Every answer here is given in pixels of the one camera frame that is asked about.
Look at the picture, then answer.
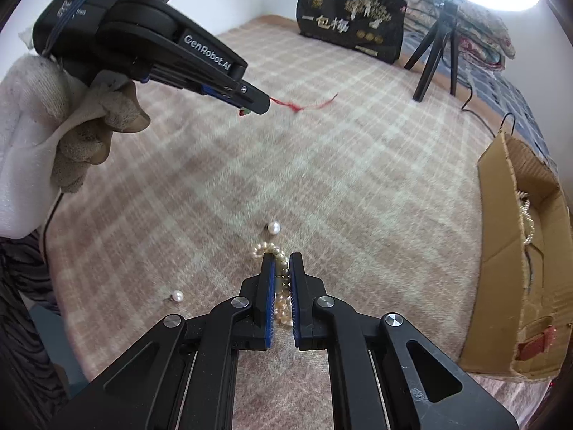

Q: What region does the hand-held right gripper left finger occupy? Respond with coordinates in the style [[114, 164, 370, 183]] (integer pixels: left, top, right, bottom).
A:
[[49, 252, 276, 430]]

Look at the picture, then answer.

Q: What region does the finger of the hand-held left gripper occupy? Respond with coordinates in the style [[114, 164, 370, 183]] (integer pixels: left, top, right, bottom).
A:
[[199, 78, 273, 115]]

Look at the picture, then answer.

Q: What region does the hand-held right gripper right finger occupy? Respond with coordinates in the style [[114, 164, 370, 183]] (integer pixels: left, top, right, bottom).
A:
[[290, 252, 521, 430]]

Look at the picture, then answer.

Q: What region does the red cord pendant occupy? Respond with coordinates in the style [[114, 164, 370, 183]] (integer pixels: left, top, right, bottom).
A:
[[237, 92, 340, 118]]

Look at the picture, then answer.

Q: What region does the pearl necklace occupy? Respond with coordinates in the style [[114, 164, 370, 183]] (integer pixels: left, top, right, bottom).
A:
[[251, 243, 296, 329]]

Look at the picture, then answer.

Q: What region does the cardboard box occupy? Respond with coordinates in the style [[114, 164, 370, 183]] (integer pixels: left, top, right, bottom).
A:
[[460, 130, 571, 383]]

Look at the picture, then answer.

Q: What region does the person's left hand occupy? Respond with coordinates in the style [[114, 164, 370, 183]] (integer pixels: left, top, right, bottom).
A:
[[0, 54, 151, 239]]

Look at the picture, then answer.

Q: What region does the black printed bag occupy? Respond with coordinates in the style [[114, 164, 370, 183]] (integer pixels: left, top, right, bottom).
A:
[[295, 0, 408, 64]]

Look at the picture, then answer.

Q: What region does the black tripod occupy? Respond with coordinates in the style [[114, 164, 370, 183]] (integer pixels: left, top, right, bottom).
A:
[[403, 0, 459, 102]]

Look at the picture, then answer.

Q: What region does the floral folded quilt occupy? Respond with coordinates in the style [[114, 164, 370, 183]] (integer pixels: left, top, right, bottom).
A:
[[405, 6, 507, 72], [367, 0, 516, 60]]

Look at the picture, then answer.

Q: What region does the blue checkered bed sheet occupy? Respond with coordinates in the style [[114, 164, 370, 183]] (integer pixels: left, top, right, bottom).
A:
[[461, 69, 560, 175]]

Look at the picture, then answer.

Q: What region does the black ring light cable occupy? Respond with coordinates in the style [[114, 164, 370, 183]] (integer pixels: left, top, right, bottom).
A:
[[461, 84, 516, 136]]

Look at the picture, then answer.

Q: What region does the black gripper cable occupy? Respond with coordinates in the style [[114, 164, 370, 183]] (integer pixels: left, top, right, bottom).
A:
[[41, 190, 63, 281]]

